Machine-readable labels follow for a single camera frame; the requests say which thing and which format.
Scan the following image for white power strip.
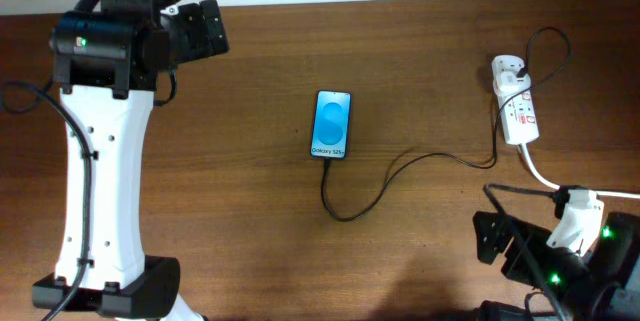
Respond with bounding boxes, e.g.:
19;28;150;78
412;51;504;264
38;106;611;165
491;55;539;146

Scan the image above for blue screen Galaxy smartphone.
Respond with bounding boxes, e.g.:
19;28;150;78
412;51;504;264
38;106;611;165
310;90;352;159

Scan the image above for black USB charging cable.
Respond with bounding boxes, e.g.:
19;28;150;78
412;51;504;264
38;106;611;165
319;26;572;223

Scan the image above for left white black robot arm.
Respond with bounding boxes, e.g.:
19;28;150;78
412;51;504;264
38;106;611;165
31;0;229;320

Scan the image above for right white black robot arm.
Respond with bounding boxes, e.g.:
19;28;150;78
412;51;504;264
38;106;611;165
473;211;639;320

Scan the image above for white USB charger plug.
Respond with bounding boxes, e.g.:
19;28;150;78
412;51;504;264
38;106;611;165
493;71;531;97

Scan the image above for white power strip cord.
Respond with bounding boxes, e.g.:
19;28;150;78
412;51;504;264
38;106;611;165
517;143;640;200

